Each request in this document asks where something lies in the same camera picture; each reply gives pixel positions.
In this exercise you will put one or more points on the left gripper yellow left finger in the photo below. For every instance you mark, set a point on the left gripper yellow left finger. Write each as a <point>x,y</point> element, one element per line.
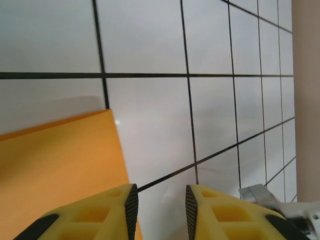
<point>95,215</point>

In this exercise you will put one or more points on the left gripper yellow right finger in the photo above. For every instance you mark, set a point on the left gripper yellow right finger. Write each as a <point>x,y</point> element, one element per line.
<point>225,217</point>

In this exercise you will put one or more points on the orange cloth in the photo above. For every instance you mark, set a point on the orange cloth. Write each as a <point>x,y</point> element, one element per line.
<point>62,155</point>

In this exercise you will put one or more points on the aluminium side rail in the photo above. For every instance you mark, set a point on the aluminium side rail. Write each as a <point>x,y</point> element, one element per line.
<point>260,195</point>

